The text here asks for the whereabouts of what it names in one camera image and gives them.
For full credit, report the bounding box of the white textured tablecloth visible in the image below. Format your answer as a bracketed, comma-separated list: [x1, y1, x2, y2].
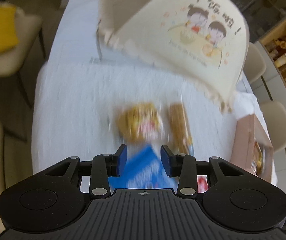
[31, 62, 279, 193]

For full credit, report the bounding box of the yellow cartoon snack packet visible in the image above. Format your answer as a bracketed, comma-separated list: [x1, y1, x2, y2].
[250, 141, 265, 176]

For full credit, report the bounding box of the beige chair with cushion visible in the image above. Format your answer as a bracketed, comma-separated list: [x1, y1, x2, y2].
[0, 12, 46, 107]

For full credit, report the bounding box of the red snack packet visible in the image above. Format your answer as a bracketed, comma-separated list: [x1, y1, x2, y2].
[197, 176, 210, 193]

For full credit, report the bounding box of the dark tall cabinet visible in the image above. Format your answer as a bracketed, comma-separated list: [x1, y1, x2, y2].
[222, 0, 286, 43]

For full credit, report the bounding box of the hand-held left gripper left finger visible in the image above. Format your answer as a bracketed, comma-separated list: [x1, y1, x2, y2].
[33, 144, 128, 197]

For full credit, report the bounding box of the pink cardboard box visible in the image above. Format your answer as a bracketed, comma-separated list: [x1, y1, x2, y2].
[230, 114, 275, 183]

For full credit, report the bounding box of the clear biscuit stick packet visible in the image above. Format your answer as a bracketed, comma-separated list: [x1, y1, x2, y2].
[169, 102, 195, 156]

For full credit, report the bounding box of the cream cartoon canvas bag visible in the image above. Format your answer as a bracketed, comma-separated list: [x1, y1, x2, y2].
[94, 0, 250, 113]

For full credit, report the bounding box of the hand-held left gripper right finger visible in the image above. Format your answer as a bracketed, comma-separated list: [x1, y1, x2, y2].
[160, 144, 256, 197]

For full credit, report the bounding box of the light blue snack packet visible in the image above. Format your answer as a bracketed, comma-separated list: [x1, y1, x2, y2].
[108, 145, 179, 189]

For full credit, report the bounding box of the round rice cracker packet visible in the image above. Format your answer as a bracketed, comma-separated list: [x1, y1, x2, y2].
[116, 102, 164, 143]

